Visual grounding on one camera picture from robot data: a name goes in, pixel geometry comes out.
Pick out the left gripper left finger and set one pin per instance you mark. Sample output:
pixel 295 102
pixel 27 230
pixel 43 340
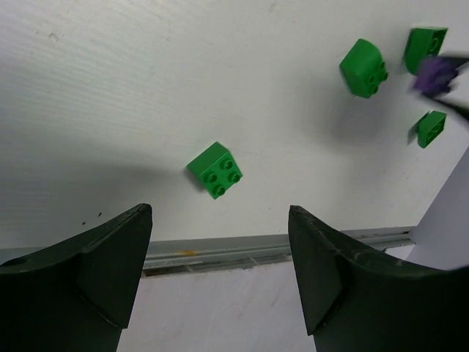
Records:
pixel 78 294

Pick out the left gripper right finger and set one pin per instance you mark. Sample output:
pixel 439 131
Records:
pixel 356 298

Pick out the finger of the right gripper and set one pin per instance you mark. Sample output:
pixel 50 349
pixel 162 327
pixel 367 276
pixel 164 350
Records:
pixel 461 109

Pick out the green lego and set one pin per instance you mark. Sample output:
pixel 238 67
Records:
pixel 429 127
pixel 363 69
pixel 421 43
pixel 215 169

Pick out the purple long lego brick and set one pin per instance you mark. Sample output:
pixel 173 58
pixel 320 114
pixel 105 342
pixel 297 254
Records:
pixel 435 76

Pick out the green lego bottom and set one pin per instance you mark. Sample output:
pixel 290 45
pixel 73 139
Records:
pixel 215 169

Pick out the aluminium table rail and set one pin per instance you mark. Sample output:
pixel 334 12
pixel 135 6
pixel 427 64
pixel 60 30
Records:
pixel 248 251

